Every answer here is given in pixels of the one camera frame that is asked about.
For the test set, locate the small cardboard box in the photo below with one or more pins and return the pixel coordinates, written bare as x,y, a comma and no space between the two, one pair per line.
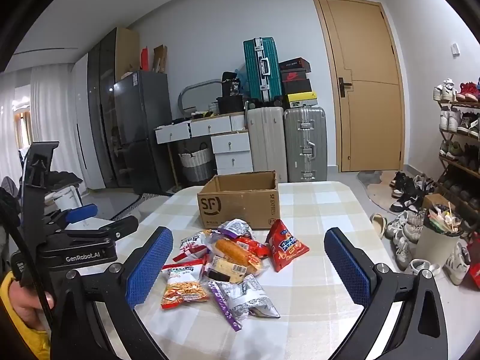
431,200

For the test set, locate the red paper bag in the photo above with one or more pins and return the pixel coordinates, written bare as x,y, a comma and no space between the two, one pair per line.
144,58

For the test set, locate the teal suitcase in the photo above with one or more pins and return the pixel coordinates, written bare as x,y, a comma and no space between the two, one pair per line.
262,71

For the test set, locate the wooden door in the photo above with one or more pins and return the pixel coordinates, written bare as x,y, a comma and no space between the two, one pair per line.
360,112

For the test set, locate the white curtain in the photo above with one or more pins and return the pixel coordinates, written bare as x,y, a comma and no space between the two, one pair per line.
48,112

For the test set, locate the black printed bag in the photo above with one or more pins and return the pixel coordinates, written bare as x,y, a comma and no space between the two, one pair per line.
230,84

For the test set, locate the woven laundry basket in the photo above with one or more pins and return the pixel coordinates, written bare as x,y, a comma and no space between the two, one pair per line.
195,161

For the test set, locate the yellow black shoe box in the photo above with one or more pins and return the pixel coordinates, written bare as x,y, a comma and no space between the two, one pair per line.
302,101

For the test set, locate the beige suitcase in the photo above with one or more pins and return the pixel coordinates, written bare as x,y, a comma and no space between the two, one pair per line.
266,142

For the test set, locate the silver suitcase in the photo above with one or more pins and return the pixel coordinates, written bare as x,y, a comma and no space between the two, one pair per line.
303,138

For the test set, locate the small silver purple snack packet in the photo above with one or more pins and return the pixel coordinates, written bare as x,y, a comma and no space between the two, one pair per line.
234,228

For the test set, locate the dark cloth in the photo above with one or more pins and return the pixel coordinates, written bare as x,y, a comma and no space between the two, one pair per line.
63,180

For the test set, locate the small red snack packet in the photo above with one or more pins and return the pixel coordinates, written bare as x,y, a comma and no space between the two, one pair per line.
249,244

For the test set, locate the grey oval frame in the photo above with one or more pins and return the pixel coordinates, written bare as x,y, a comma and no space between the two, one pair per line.
183,93

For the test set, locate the wooden shoe rack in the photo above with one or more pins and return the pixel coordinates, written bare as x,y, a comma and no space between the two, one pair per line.
461,167

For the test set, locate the brown cardboard sheet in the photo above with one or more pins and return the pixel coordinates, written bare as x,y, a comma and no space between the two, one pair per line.
160,58

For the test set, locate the red black shoe box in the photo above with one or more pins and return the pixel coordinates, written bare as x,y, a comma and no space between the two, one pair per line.
296,77

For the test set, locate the white light switch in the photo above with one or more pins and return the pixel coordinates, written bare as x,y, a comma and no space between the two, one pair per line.
455,48

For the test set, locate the person's left forearm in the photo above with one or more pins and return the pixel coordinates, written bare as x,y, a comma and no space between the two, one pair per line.
22,341

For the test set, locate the white red snack packet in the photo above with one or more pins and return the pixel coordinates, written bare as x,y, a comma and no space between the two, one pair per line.
193,245

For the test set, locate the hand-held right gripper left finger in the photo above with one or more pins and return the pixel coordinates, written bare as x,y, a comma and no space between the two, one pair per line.
150,266

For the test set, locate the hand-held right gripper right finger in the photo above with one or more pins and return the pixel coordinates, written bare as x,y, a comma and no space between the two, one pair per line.
348,266

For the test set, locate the red triangular snack bag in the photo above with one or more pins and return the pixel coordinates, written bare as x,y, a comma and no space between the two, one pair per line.
285,247

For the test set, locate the plain black shoe box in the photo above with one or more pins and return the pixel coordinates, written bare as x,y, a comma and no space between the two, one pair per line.
296,88

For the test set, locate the white drawer desk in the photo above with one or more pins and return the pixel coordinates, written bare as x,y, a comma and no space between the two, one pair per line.
230,144

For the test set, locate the dark glass cabinet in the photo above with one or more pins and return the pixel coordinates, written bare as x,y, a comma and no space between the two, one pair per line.
101,101

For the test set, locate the orange noodle snack packet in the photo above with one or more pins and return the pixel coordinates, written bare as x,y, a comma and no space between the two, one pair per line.
183,285

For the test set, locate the shoe rack with shoes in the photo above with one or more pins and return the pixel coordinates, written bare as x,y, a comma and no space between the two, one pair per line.
448,120

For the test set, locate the black storage bin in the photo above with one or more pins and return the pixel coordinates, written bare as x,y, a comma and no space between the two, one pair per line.
230,105

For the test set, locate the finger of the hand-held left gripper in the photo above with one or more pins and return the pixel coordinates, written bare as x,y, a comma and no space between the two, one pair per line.
120,227
82,212

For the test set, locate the person's left hand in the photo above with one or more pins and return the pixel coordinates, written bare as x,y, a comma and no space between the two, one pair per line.
26,307

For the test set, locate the striped rug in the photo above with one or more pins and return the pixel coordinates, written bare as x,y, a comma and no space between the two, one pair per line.
131,206

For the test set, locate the clear-wrapped cake packet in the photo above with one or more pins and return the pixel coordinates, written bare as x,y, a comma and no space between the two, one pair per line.
228,270

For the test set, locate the pile of scattered shoes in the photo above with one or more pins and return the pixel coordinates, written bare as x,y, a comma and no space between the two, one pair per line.
403,195

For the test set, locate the brown cardboard box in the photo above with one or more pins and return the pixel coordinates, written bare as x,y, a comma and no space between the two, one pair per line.
232,206

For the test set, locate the white tall cabinet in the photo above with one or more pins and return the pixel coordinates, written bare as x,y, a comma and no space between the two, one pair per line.
84,120

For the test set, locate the grey door mat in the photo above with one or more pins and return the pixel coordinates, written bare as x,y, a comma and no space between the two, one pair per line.
375,191

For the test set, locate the large silver purple snack packet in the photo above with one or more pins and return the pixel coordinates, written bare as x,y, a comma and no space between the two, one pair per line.
243,296

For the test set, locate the grey refrigerator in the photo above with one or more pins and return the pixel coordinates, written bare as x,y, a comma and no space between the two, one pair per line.
142,120

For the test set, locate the clear-wrapped bread packet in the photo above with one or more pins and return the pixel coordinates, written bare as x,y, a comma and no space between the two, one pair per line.
234,253

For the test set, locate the white trash bin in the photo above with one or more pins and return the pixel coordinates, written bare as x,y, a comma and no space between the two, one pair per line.
435,247

